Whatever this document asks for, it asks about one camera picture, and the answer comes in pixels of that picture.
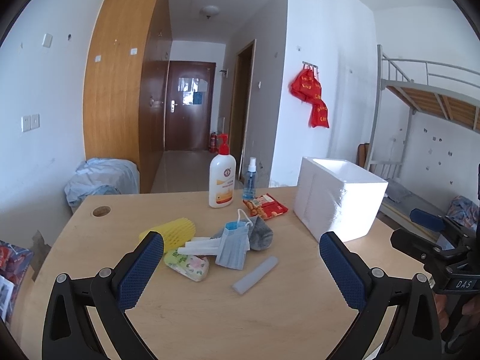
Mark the green wet wipes pack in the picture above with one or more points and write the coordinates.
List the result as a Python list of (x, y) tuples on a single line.
[(190, 266)]

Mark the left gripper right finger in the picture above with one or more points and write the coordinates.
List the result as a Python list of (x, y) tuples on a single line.
[(414, 331)]

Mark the red fire extinguisher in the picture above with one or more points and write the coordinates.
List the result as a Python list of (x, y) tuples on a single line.
[(213, 142)]

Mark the white tissue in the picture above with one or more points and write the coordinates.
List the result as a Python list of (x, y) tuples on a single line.
[(201, 246)]

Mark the light blue cloth pile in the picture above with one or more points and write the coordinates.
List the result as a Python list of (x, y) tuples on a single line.
[(102, 176)]

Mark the yellow foam net sleeve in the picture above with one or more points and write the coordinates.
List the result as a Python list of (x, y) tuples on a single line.
[(174, 233)]

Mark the white double wall socket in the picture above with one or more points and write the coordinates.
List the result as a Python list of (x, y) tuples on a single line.
[(30, 122)]

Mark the white styrofoam box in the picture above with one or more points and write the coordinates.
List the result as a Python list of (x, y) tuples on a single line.
[(339, 196)]

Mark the red snack packet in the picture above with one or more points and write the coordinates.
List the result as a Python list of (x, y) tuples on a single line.
[(265, 206)]

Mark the wooden wardrobe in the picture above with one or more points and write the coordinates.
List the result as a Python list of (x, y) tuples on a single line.
[(125, 81)]

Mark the white pump lotion bottle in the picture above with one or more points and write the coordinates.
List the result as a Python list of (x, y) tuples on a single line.
[(222, 175)]

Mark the person's right hand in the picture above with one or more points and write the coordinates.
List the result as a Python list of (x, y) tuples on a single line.
[(441, 301)]

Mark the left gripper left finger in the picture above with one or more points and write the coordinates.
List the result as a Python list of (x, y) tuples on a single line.
[(68, 331)]

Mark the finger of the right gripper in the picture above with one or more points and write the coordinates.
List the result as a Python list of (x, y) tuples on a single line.
[(425, 220), (418, 248)]

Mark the metal bunk bed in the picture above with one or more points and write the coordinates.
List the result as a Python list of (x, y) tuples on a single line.
[(425, 136)]

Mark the colourful patterned box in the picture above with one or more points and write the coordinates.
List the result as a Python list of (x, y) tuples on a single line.
[(15, 261)]

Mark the blue face mask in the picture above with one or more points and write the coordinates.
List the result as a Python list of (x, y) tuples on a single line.
[(234, 242)]

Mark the white wall switch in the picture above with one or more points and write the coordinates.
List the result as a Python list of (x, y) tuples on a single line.
[(47, 40)]

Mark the side door frame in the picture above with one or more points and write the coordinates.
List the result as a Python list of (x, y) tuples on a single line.
[(241, 95)]

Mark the ceiling lamp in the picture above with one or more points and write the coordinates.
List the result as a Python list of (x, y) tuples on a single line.
[(209, 11)]

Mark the blue spray bottle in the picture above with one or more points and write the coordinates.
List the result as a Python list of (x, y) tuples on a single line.
[(249, 189)]

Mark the dark brown entrance door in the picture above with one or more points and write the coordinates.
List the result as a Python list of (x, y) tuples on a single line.
[(189, 105)]

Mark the grey sock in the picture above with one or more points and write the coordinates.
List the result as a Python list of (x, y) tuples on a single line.
[(260, 234)]

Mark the red hanging bags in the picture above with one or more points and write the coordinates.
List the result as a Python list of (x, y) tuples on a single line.
[(307, 88)]

